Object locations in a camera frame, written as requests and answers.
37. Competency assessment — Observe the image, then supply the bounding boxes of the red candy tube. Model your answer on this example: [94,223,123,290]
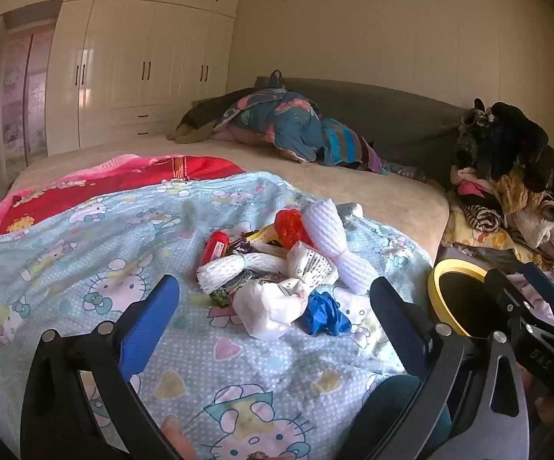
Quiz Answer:
[200,230,230,266]

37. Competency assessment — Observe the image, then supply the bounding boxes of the large white foam net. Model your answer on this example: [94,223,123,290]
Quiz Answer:
[302,199,379,295]

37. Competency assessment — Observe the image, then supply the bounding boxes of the red plastic bag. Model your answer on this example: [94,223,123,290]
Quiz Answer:
[274,209,313,249]

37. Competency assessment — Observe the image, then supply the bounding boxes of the green snack wrapper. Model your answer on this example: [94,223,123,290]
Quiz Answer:
[209,287,233,307]

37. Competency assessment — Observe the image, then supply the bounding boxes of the yellow white snack wrapper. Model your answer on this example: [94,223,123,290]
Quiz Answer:
[247,224,285,251]

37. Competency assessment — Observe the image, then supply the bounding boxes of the yellow rimmed black trash bin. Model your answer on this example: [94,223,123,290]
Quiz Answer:
[427,259,508,338]

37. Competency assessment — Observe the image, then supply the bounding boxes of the left hand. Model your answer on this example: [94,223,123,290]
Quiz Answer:
[160,416,198,460]

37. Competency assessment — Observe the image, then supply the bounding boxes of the beige bed mattress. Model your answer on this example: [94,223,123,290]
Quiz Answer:
[12,135,449,260]

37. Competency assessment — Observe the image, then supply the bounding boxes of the pile of clothes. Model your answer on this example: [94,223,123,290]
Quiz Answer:
[442,99,554,270]

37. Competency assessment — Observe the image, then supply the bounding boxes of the red pink blanket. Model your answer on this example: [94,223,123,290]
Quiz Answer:
[0,154,243,236]

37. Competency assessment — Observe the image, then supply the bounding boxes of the grey bed headboard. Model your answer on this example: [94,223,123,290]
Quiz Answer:
[255,76,475,188]

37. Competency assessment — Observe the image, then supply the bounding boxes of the striped colourful garment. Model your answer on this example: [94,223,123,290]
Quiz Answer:
[321,117,382,173]

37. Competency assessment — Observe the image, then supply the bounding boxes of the dark brown garment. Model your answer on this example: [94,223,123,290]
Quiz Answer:
[167,87,255,145]

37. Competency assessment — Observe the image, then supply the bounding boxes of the blue floral crumpled clothes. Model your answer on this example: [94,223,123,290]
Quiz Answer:
[211,70,324,162]

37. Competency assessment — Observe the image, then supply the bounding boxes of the cream white wardrobe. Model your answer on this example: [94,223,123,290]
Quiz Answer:
[0,0,240,155]

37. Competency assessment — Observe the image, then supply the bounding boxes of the pink hello kitty door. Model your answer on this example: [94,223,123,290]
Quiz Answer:
[1,24,54,179]

